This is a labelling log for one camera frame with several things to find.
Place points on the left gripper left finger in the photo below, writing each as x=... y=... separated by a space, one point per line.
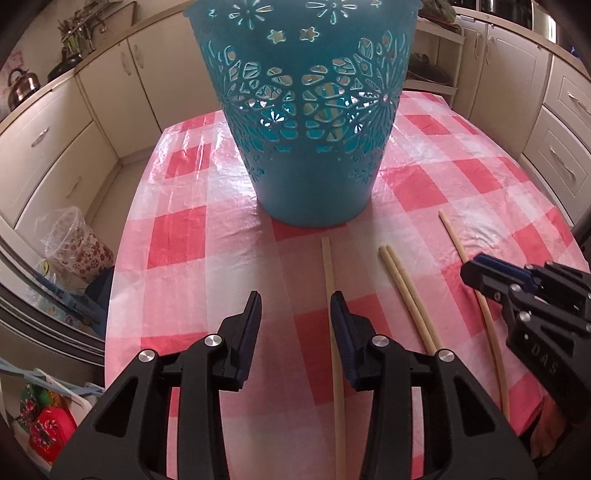
x=124 y=436

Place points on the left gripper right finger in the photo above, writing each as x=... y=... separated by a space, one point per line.
x=466 y=435

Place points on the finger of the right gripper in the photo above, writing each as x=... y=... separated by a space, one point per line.
x=503 y=272
x=496 y=290

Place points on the lone bamboo chopstick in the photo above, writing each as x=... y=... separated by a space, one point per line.
x=487 y=318

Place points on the cream lower kitchen cabinets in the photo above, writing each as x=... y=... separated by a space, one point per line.
x=61 y=146

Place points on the red floral bag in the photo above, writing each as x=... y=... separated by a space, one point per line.
x=45 y=417

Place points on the white storage rack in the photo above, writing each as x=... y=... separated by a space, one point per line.
x=436 y=58

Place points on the clear floral plastic container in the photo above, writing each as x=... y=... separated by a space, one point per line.
x=70 y=244

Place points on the pink checkered plastic tablecloth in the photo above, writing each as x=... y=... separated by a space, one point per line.
x=196 y=243

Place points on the blue perforated plastic basket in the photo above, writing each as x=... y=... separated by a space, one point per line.
x=310 y=91

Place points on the metal kettle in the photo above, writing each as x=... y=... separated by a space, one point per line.
x=22 y=85

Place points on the utensil rack on wall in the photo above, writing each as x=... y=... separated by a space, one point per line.
x=76 y=31

